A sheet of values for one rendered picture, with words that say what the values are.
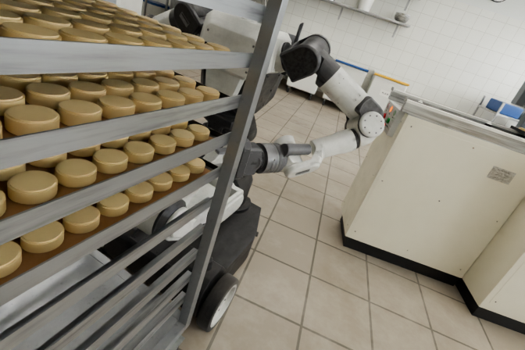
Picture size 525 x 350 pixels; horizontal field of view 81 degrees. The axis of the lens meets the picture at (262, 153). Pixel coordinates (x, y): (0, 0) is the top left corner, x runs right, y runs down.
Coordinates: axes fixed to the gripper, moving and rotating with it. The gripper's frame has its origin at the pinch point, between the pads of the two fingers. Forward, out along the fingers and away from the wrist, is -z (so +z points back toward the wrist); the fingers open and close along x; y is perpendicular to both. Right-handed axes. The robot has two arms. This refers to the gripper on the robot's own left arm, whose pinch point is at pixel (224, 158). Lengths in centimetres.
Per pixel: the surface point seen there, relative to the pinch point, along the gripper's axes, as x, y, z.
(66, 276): -54, -21, -32
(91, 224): 0.7, 19.3, -33.5
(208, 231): -17.4, 7.5, -3.8
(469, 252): -43, 32, 147
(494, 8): 145, -179, 521
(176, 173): 1.2, 7.4, -16.1
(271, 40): 32.1, 8.5, -2.8
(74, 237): -0.8, 19.8, -35.7
